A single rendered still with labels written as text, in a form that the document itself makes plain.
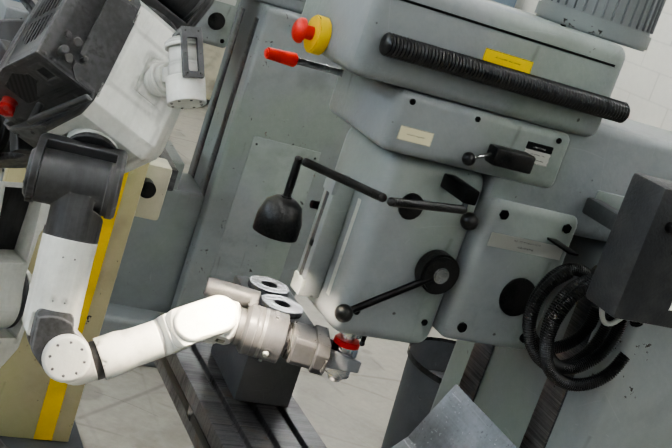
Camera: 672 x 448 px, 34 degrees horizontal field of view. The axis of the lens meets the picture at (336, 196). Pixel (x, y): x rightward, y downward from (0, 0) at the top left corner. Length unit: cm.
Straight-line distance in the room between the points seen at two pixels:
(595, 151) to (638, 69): 620
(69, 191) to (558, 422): 93
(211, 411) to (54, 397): 168
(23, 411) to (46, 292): 204
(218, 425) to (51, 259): 52
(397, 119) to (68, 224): 55
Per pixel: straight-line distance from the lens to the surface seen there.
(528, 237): 185
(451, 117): 170
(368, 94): 174
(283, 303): 227
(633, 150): 192
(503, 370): 216
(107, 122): 186
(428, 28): 164
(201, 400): 221
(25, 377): 377
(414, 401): 387
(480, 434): 217
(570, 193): 188
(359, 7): 163
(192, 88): 182
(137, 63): 191
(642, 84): 800
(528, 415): 208
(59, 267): 181
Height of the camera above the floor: 192
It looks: 13 degrees down
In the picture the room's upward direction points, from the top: 19 degrees clockwise
